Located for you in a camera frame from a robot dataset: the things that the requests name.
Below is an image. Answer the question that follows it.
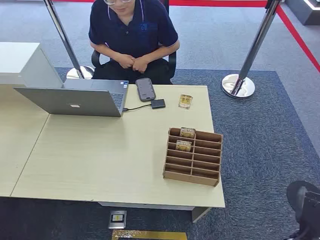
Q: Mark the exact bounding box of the gold floor frame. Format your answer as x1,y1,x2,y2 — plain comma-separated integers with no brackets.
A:
111,229,189,240

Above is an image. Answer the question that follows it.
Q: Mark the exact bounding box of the grey display plinth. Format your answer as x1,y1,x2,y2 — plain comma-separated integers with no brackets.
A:
284,0,320,26

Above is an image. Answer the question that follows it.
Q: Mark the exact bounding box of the brown slotted card holder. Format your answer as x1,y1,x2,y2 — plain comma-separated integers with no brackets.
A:
162,127,224,188

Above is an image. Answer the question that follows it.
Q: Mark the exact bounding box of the person's left hand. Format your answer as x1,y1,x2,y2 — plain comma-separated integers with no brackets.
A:
131,56,149,74

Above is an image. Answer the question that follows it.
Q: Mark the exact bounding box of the person's right hand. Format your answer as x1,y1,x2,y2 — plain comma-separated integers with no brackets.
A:
116,52,136,70

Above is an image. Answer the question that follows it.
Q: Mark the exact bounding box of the dark blue carpet mat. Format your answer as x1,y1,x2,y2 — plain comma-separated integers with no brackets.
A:
0,67,320,240

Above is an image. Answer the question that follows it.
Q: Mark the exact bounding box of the dark smartphone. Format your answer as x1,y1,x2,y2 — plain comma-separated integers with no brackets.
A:
135,77,157,103

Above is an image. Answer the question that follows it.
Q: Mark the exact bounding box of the silver floor socket box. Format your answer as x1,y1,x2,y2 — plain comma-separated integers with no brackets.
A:
108,209,128,230

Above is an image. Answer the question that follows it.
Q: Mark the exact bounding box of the person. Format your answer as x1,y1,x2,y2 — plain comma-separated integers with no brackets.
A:
88,0,180,85

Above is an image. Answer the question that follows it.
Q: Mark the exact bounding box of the white cabinet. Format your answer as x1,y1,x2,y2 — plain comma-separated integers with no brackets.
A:
0,42,64,89

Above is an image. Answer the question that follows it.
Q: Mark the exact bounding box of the red barrier belt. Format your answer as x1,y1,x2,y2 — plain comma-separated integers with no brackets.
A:
54,0,269,8
275,4,320,75

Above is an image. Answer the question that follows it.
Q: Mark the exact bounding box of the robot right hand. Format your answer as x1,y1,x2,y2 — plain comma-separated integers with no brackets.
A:
291,186,320,240

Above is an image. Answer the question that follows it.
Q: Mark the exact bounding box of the chrome stanchion post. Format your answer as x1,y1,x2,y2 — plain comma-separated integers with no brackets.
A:
221,0,282,100
42,0,95,80

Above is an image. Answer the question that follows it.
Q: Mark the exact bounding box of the black usb hub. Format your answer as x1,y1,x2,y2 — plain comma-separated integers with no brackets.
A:
151,98,167,110

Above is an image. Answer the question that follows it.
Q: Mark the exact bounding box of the grey laptop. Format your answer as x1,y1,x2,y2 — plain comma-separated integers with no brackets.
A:
14,78,130,118

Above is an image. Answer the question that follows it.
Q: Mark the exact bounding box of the black usb cable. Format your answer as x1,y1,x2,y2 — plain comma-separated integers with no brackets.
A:
122,103,152,113

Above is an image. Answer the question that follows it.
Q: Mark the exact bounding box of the gold printed card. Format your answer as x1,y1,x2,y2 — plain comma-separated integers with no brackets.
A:
179,127,196,139
175,140,192,153
178,94,193,110

